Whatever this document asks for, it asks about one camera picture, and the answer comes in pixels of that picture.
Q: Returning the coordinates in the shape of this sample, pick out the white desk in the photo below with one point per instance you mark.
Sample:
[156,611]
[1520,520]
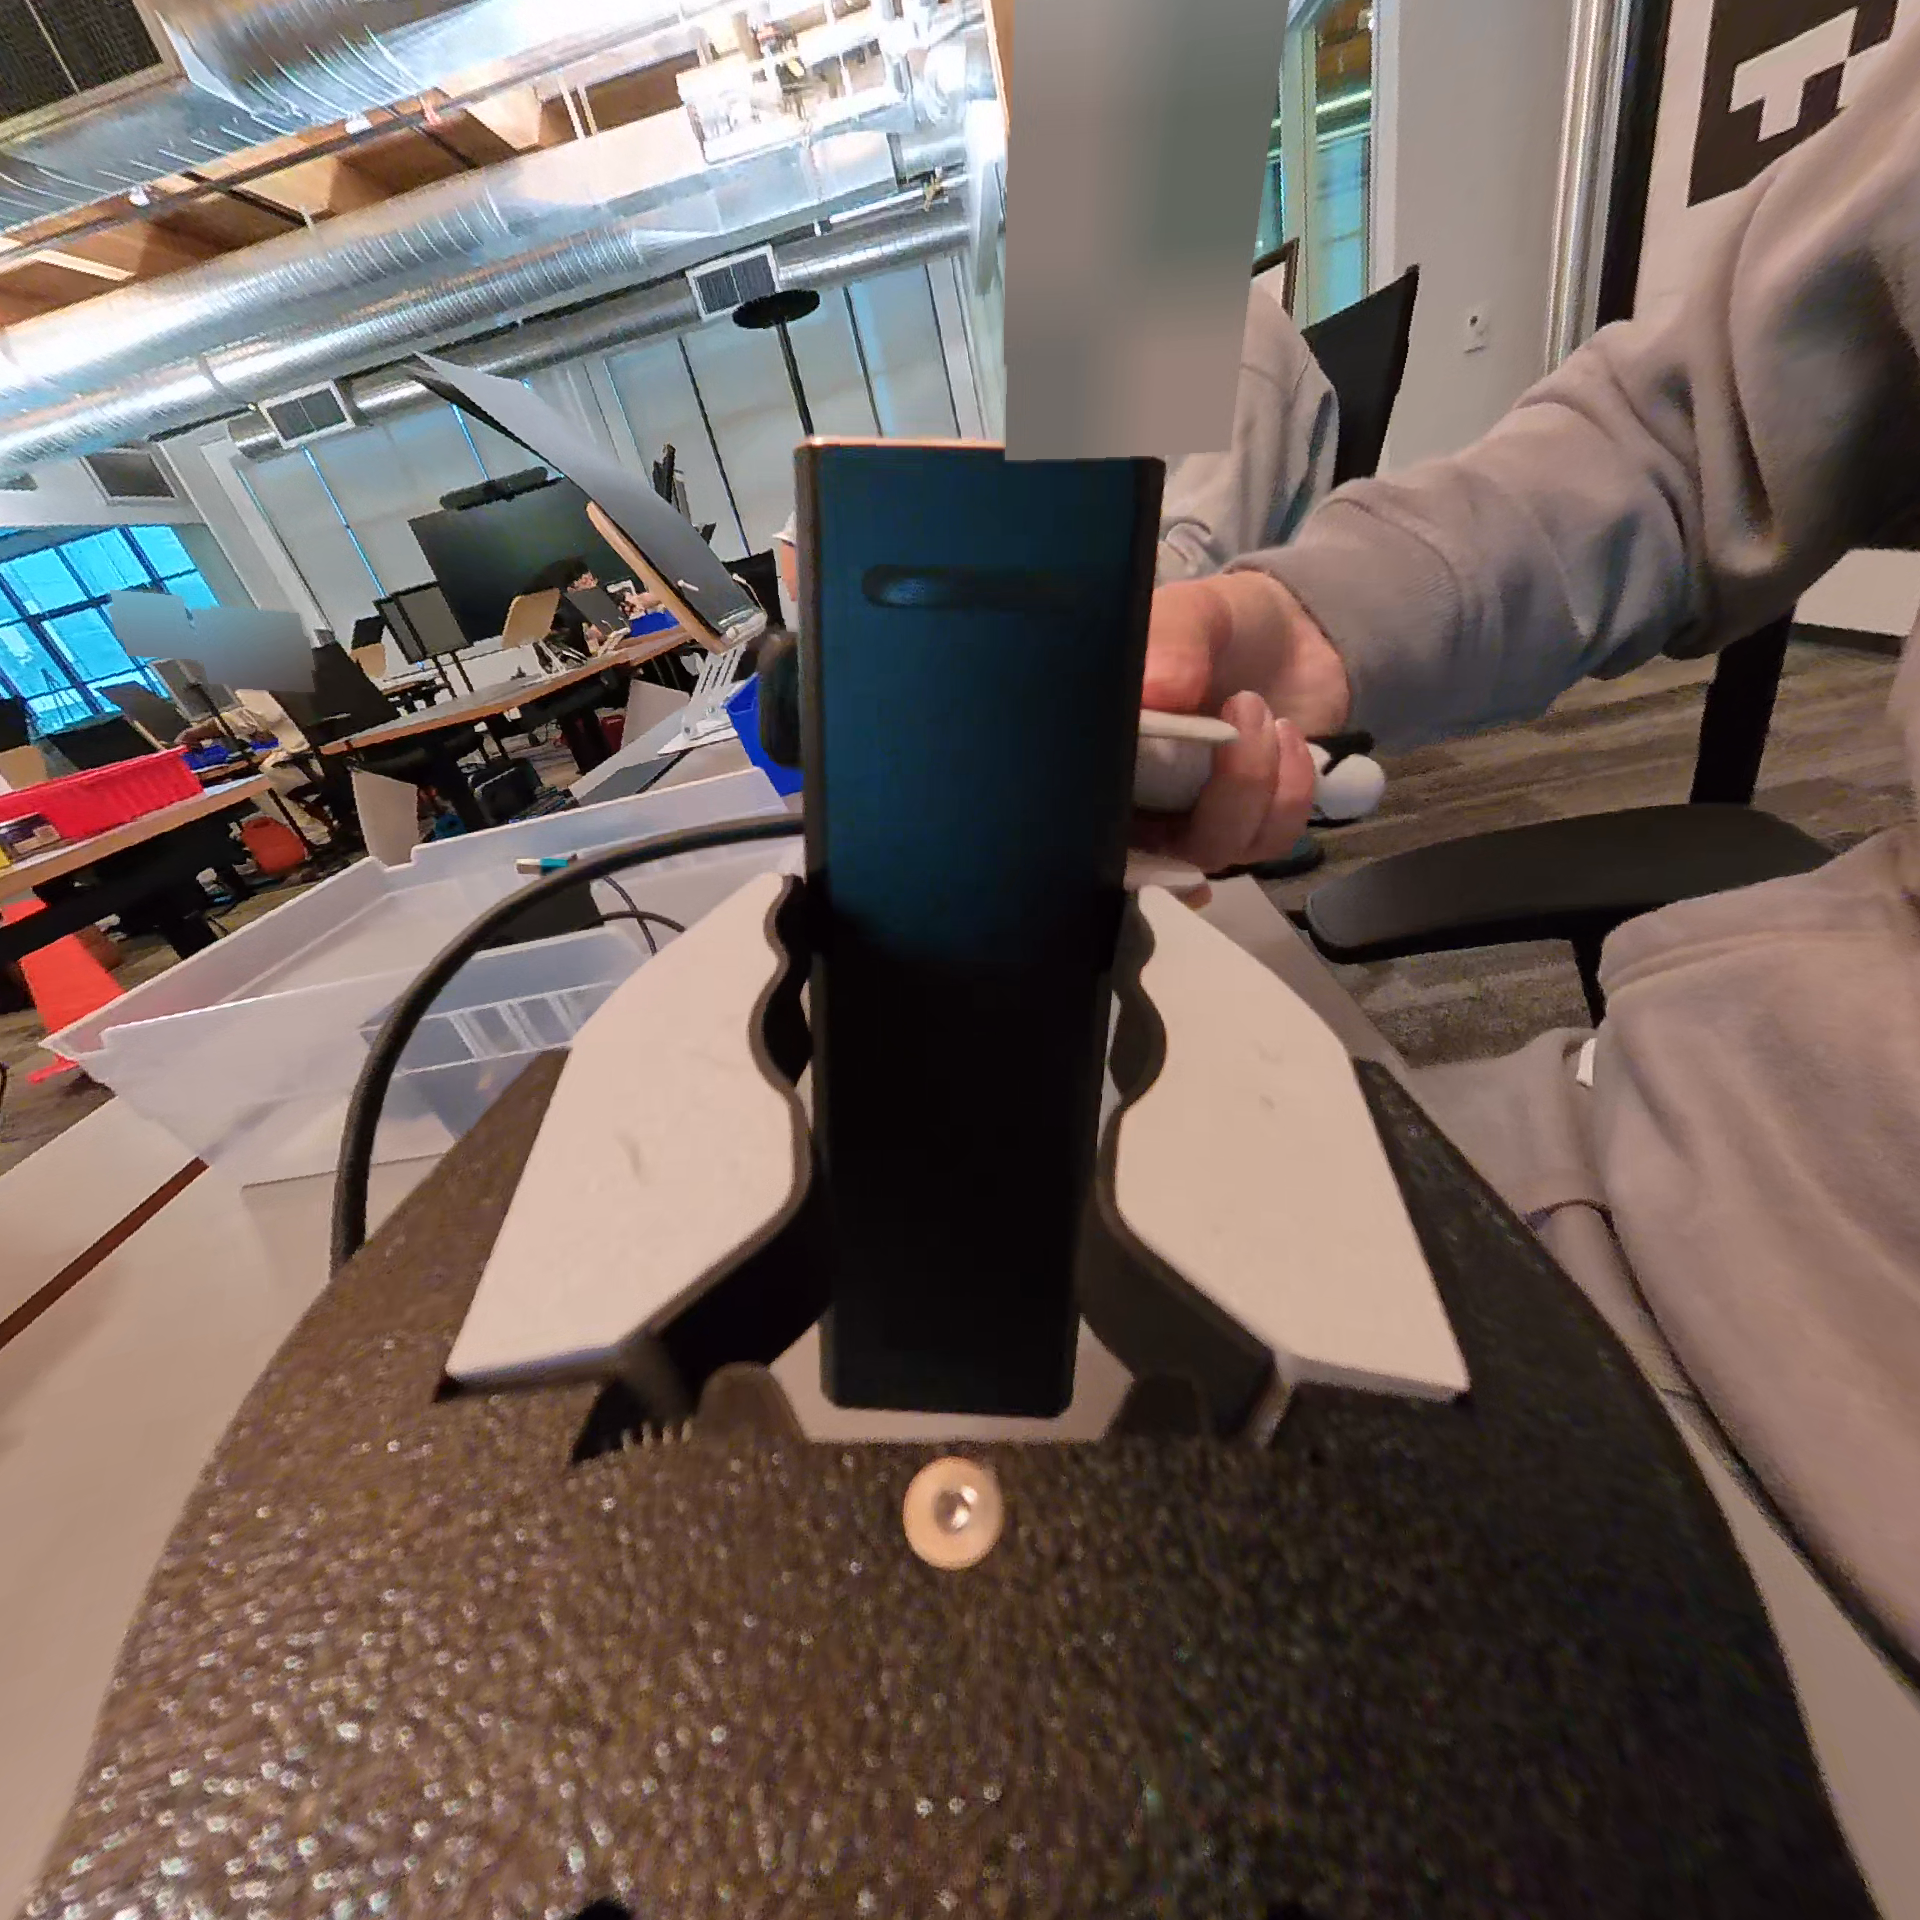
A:
[136,1350]

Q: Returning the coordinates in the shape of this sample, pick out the small air vent grille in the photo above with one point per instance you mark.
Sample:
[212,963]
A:
[733,285]
[306,413]

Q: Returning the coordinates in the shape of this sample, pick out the black office chair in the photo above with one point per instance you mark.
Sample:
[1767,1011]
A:
[1371,375]
[1500,886]

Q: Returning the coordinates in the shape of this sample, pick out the person's right hand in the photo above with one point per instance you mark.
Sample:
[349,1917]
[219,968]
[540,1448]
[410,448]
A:
[1260,662]

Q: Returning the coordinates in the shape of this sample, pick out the large air vent grille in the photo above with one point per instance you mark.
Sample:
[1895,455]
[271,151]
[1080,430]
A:
[76,54]

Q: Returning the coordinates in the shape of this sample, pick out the black monitor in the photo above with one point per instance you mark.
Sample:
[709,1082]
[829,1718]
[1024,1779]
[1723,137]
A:
[480,555]

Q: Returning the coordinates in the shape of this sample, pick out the long black USB hub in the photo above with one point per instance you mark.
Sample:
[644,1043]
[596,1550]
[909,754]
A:
[973,902]

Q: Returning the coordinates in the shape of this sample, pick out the wooden topped table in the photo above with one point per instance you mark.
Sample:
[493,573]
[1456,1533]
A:
[149,839]
[493,698]

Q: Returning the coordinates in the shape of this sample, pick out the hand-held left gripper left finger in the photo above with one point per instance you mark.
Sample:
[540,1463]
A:
[615,1171]

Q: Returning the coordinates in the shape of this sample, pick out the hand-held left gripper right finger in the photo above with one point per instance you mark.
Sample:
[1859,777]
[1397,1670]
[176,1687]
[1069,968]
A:
[1289,1201]

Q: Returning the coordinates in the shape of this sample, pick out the clear plastic bin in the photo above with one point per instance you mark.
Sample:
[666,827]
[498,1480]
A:
[224,1037]

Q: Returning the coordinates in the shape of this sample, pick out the wooden document board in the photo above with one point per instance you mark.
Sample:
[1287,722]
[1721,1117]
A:
[644,579]

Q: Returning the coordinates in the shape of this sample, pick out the person's grey clothing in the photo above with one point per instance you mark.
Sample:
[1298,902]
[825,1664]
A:
[1769,1126]

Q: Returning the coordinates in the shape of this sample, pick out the black floor lamp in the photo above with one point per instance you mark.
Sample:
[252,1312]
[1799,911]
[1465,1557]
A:
[773,307]

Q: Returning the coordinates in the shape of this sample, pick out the person's right forearm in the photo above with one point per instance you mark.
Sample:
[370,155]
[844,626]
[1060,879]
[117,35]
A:
[1650,451]

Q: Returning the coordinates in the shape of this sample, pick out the blue plastic bin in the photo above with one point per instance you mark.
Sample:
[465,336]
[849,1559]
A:
[746,751]

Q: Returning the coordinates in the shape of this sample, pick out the red plastic bin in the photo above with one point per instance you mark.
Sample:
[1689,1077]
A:
[105,802]

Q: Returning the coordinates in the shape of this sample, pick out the blue-lit window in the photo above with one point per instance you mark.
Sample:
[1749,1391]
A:
[76,600]

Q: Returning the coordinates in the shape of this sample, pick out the framed black white marker sign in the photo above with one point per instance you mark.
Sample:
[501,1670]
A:
[1799,90]

